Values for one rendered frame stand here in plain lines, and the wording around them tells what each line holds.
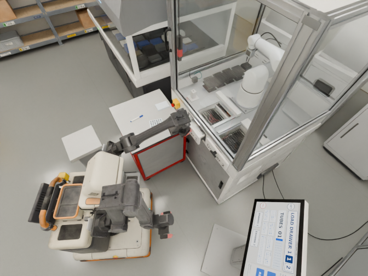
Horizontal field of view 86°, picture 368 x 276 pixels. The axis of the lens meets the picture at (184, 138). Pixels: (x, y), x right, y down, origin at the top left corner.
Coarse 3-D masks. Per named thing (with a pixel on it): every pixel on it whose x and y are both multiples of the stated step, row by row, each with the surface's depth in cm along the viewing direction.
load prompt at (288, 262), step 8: (288, 216) 107; (296, 216) 104; (288, 224) 105; (296, 224) 102; (288, 232) 102; (288, 240) 100; (288, 248) 98; (288, 256) 96; (288, 264) 93; (288, 272) 92
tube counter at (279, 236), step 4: (276, 232) 107; (280, 232) 105; (276, 236) 105; (280, 236) 104; (276, 240) 104; (280, 240) 103; (276, 244) 103; (280, 244) 101; (276, 248) 102; (280, 248) 100; (276, 252) 101; (280, 252) 99; (276, 256) 99; (280, 256) 98; (276, 260) 98; (280, 260) 97; (272, 264) 98; (276, 264) 97; (280, 264) 96; (276, 268) 96
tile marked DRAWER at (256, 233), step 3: (255, 231) 116; (258, 231) 114; (252, 234) 116; (255, 234) 114; (258, 234) 113; (252, 237) 115; (255, 237) 113; (258, 237) 112; (252, 240) 113; (255, 240) 112; (258, 240) 111; (252, 243) 112; (255, 243) 111; (255, 246) 110
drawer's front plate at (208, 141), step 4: (208, 140) 160; (208, 144) 163; (212, 144) 158; (208, 148) 167; (212, 148) 159; (216, 148) 155; (220, 152) 154; (216, 156) 159; (220, 156) 153; (220, 160) 156; (224, 160) 150; (220, 164) 159; (224, 164) 153; (228, 164) 148; (224, 168) 156
